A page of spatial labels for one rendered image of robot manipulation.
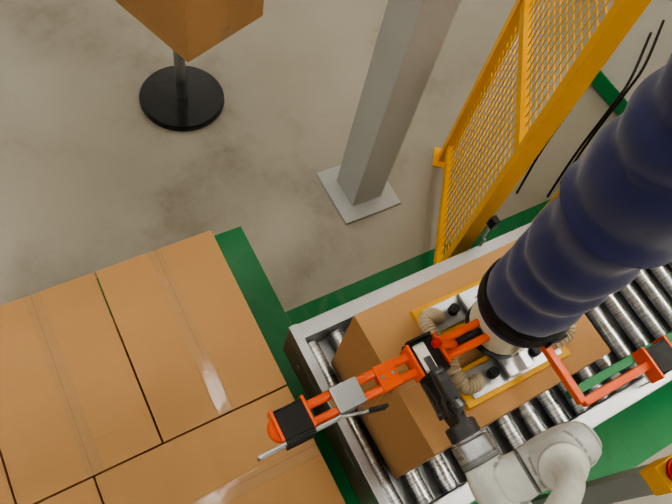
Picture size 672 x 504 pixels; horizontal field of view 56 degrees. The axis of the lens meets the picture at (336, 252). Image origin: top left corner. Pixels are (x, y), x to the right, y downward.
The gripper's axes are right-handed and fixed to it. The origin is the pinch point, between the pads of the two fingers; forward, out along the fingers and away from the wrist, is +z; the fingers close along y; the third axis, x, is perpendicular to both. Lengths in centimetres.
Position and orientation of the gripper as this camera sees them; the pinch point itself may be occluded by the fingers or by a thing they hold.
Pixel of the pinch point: (421, 359)
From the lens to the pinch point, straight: 153.1
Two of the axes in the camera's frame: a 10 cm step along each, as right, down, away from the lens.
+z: -4.6, -8.2, 3.3
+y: -1.6, 4.5, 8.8
